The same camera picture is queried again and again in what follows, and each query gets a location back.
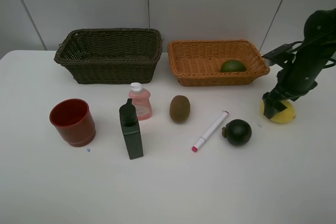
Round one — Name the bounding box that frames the dark brown wicker basket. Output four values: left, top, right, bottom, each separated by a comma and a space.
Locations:
54, 28, 162, 84

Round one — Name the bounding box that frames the red plastic cup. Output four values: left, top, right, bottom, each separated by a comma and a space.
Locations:
49, 99, 96, 147

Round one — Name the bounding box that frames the orange wicker basket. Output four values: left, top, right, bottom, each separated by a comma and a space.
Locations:
167, 39, 270, 87

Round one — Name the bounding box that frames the pink soap bottle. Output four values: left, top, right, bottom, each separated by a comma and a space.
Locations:
129, 82, 152, 121

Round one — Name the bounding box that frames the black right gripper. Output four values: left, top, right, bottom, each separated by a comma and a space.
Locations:
262, 58, 318, 119

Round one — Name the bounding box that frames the white pink-capped marker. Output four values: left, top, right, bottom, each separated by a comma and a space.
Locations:
192, 111, 229, 153

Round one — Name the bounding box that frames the green lime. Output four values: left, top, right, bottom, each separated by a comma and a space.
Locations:
220, 60, 247, 73

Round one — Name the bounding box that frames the yellow lemon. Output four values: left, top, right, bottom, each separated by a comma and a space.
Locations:
268, 100, 296, 124

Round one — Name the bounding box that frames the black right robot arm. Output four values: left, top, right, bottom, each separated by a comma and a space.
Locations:
262, 9, 335, 105

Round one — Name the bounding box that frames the brown kiwi fruit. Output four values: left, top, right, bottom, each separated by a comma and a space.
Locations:
170, 95, 191, 123

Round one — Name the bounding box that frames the dark mangosteen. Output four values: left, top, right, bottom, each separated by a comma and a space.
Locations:
222, 119, 252, 146

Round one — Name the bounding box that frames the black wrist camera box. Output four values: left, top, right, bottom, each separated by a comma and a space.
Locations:
263, 41, 299, 68

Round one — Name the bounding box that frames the dark green square bottle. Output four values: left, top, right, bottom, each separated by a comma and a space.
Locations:
119, 98, 144, 159

